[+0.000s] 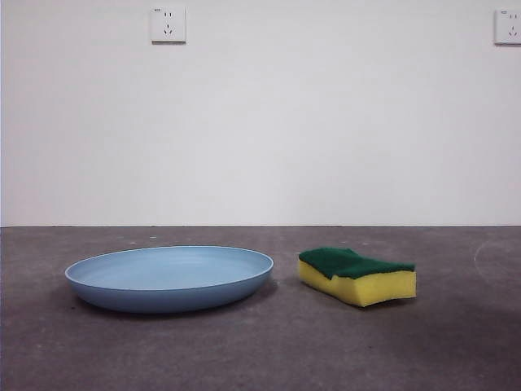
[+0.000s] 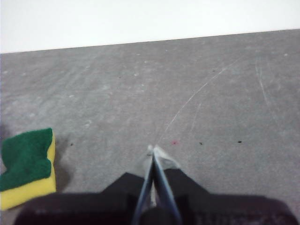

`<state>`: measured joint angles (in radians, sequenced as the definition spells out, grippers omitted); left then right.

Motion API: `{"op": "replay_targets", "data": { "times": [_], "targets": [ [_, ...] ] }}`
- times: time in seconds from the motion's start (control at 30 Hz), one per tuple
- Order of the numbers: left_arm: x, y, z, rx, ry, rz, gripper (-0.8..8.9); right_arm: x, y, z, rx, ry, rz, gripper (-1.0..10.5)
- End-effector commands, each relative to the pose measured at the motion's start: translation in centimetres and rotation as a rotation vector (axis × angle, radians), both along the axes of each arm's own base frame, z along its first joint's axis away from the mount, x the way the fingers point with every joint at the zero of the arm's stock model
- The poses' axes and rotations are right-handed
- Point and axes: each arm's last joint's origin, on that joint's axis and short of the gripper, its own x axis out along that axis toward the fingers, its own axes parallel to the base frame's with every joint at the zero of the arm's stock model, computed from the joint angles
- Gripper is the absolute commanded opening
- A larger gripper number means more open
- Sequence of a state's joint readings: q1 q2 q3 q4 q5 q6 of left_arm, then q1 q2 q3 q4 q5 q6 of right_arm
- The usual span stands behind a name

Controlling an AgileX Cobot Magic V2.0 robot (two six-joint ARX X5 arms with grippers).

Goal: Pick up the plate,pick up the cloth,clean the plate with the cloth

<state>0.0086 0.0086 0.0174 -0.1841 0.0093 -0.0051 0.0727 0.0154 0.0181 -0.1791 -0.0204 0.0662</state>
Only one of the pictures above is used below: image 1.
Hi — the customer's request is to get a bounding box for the blue round plate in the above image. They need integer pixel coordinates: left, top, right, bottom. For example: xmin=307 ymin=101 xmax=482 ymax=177
xmin=63 ymin=244 xmax=274 ymax=314

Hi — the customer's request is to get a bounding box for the yellow sponge with green pad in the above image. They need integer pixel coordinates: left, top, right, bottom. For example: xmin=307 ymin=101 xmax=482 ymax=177
xmin=297 ymin=246 xmax=418 ymax=309

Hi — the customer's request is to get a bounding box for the white wall socket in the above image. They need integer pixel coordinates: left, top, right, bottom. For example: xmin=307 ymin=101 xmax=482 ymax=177
xmin=151 ymin=5 xmax=187 ymax=45
xmin=493 ymin=8 xmax=521 ymax=46

